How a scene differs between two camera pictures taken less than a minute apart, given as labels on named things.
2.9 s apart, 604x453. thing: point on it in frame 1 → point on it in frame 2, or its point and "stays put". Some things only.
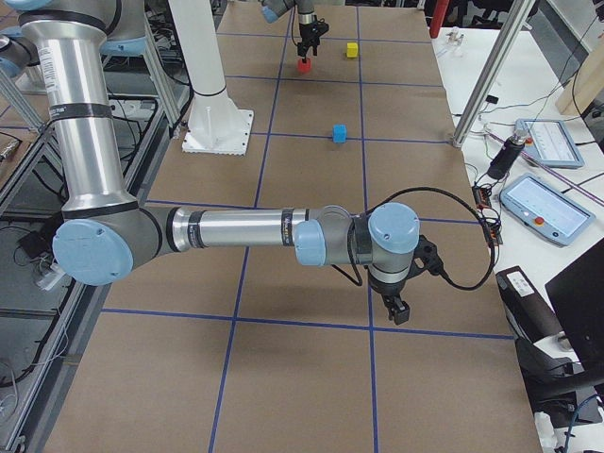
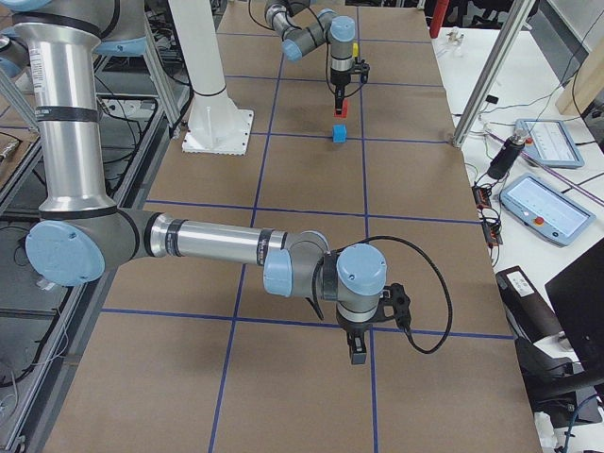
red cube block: (304, 67) → (344, 110)
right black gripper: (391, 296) → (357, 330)
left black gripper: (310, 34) → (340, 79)
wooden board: (586, 85) stays put
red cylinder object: (440, 10) stays put
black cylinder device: (512, 145) stays put
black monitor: (577, 294) stays put
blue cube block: (340, 133) stays put
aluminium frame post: (512, 28) stays put
